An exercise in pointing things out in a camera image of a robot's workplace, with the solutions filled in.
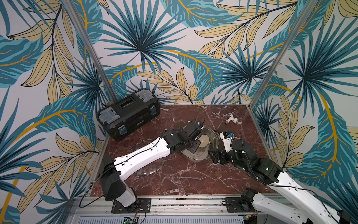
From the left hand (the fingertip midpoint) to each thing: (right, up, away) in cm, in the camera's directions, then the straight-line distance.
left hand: (194, 144), depth 74 cm
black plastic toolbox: (-37, +21, +21) cm, 48 cm away
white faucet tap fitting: (+35, +13, +33) cm, 50 cm away
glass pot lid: (-25, -17, +12) cm, 32 cm away
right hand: (+11, -1, -3) cm, 11 cm away
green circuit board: (-33, -39, -4) cm, 51 cm away
